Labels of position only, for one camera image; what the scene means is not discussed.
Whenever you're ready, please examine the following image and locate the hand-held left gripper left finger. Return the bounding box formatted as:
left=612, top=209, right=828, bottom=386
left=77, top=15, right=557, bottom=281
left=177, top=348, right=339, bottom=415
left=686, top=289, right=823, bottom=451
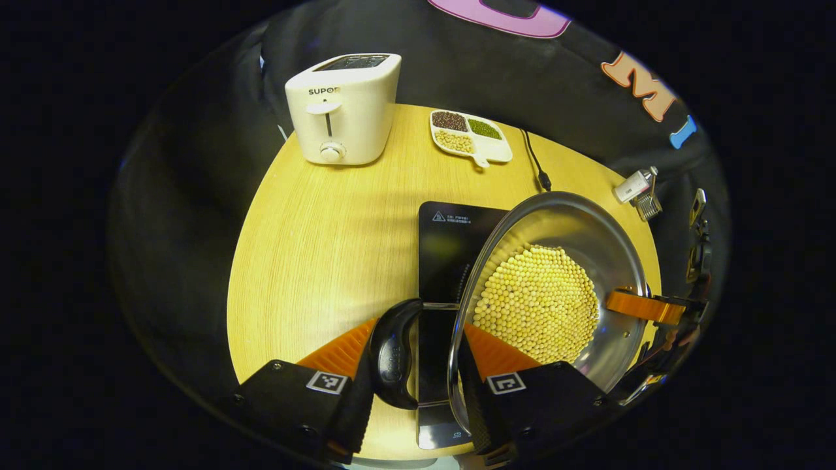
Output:
left=232, top=318, right=379, bottom=465

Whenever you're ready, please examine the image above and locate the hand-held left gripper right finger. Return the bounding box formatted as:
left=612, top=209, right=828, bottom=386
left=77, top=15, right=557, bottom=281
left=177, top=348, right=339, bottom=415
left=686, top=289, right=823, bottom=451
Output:
left=457, top=323, right=615, bottom=467

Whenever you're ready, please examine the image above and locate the steel pot with black handles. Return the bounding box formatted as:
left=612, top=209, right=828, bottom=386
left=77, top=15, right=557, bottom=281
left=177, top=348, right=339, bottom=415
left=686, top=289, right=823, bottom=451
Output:
left=368, top=191, right=652, bottom=437

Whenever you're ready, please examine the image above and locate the black induction cooktop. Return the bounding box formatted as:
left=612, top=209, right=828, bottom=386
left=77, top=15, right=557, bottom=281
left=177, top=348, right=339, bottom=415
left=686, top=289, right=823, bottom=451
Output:
left=417, top=201, right=510, bottom=451

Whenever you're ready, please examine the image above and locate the clear plastic bottle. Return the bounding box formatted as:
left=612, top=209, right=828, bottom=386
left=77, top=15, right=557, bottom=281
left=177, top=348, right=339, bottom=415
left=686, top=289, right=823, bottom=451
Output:
left=613, top=166, right=659, bottom=204

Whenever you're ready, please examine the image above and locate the pile of yellow soybeans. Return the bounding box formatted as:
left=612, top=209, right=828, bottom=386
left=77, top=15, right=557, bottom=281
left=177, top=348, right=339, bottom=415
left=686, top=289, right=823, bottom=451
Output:
left=472, top=244, right=600, bottom=365

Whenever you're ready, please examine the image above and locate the white divided dish of beans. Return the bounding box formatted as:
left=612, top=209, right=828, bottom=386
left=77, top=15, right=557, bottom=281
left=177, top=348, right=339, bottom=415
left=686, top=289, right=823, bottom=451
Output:
left=429, top=110, right=513, bottom=169

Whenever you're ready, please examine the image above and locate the black backdrop cloth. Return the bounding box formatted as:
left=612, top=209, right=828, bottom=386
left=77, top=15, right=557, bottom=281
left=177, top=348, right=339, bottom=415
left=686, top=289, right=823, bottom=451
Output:
left=108, top=0, right=731, bottom=418

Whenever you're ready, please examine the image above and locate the white toaster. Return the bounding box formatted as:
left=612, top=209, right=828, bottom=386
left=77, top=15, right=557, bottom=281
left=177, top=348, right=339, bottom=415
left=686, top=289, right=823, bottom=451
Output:
left=285, top=53, right=402, bottom=166

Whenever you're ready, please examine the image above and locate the wire mesh utensil holder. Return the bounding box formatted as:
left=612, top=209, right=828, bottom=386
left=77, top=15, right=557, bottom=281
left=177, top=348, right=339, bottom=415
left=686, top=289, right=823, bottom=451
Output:
left=630, top=189, right=663, bottom=221

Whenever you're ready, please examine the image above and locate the black power cable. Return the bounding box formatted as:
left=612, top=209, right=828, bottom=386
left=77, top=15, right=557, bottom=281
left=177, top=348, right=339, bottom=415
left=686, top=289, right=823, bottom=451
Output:
left=519, top=128, right=553, bottom=192

